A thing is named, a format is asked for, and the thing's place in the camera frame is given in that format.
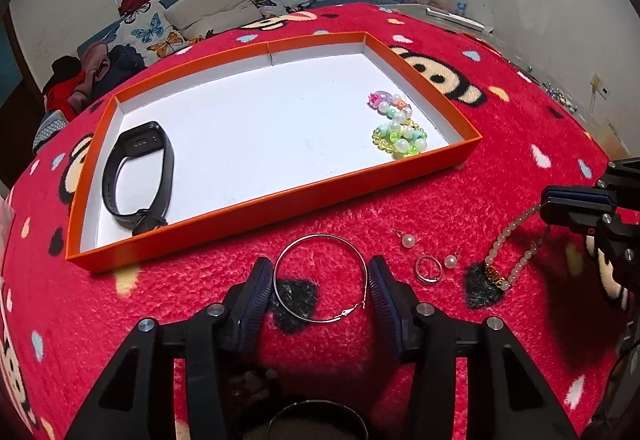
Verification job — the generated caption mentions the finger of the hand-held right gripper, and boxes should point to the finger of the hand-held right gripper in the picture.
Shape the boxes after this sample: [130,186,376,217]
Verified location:
[539,201,640,315]
[541,159,640,208]

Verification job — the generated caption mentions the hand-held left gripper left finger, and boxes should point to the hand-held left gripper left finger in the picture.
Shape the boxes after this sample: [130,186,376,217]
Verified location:
[65,257,276,440]

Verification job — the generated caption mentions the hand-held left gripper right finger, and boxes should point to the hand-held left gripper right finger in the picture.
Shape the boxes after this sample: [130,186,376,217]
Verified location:
[366,255,583,440]

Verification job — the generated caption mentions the large silver hoop earring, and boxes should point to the large silver hoop earring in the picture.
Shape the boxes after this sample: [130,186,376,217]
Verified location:
[272,235,371,323]

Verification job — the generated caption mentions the silver ring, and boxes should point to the silver ring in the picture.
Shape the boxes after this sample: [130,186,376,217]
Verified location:
[414,256,444,285]

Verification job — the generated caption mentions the jade bead string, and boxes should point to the jade bead string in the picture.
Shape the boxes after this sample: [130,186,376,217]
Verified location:
[482,202,551,291]

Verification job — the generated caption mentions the orange cardboard tray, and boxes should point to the orange cardboard tray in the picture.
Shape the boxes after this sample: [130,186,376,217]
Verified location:
[65,32,483,275]

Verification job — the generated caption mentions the pale bead cluster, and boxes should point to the pale bead cluster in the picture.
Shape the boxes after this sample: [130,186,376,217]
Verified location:
[227,367,278,396]

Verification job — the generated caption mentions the red printed blanket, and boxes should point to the red printed blanket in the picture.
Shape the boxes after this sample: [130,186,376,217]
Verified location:
[2,2,640,440]

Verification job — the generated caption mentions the small metal parts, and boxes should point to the small metal parts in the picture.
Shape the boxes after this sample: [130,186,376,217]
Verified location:
[542,80,581,115]

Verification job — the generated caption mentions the black bangle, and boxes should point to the black bangle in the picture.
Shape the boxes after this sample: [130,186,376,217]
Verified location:
[265,399,370,440]

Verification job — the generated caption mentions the black fitness band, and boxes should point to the black fitness band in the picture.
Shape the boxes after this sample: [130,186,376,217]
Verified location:
[101,121,175,235]

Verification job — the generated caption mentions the long white board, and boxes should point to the long white board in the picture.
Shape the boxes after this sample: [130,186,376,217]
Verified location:
[425,6,483,31]

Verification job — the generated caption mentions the grey patterned cloth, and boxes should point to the grey patterned cloth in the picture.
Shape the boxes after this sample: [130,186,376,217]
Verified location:
[32,110,68,153]

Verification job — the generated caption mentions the pile of clothes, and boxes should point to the pile of clothes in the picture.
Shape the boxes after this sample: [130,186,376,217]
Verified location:
[42,42,126,121]

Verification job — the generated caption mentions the beige pillow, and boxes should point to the beige pillow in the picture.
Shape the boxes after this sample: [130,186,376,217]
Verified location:
[164,0,263,40]

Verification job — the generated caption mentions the green white bead bracelet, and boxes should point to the green white bead bracelet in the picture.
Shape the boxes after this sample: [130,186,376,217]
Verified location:
[380,112,427,158]

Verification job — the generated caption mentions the yellow bead bracelet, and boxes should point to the yellow bead bracelet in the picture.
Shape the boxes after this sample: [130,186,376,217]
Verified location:
[371,119,428,151]

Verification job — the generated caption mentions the pink white bead bracelet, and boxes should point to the pink white bead bracelet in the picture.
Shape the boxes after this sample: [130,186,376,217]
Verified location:
[369,90,413,121]

